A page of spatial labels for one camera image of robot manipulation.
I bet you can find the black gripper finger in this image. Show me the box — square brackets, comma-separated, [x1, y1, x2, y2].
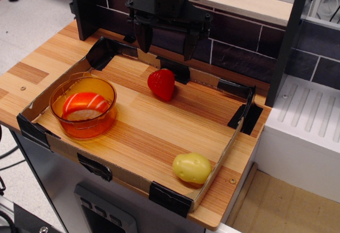
[183, 30, 199, 61]
[134, 20, 152, 53]

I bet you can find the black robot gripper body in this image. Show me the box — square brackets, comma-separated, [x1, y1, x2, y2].
[125, 0, 213, 34]

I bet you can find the orange salmon sushi toy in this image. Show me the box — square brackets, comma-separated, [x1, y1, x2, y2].
[62, 92, 110, 121]

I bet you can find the orange transparent plastic pot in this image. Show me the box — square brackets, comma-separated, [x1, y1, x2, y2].
[49, 72, 117, 139]

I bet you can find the cardboard fence with black tape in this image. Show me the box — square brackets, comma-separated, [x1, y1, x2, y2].
[17, 37, 269, 227]

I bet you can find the red toy strawberry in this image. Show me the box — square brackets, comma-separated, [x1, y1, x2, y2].
[147, 69, 175, 101]

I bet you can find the yellow toy potato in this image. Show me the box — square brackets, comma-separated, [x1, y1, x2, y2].
[172, 153, 212, 185]

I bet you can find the white toy sink drainboard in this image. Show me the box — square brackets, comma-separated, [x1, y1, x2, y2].
[255, 76, 339, 202]

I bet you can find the grey oven control panel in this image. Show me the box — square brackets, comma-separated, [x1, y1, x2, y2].
[74, 185, 138, 232]

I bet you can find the dark grey vertical post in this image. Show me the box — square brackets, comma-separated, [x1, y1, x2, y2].
[265, 0, 306, 107]

